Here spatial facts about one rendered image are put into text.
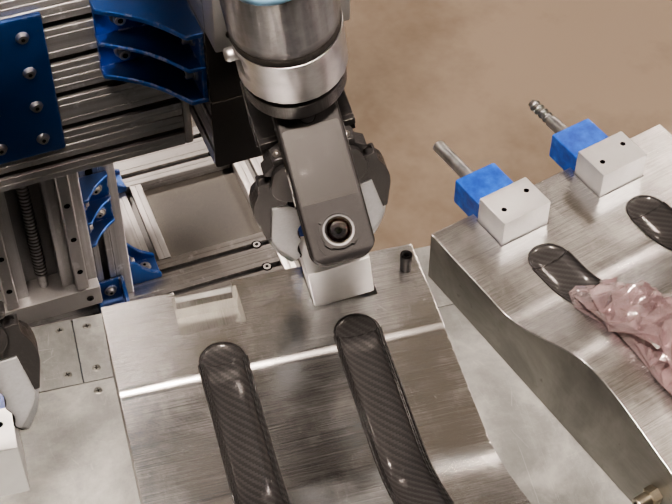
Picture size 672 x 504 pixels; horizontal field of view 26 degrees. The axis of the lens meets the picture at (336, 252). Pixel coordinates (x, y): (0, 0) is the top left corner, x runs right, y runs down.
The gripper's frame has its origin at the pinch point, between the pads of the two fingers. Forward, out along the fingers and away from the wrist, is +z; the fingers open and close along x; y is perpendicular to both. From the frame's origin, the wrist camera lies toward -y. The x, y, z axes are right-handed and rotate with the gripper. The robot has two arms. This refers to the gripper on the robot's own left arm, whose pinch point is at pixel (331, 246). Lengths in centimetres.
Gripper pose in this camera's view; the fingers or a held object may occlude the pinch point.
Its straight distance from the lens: 113.8
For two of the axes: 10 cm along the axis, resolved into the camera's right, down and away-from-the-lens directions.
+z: 1.0, 5.2, 8.5
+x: -9.6, 2.8, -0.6
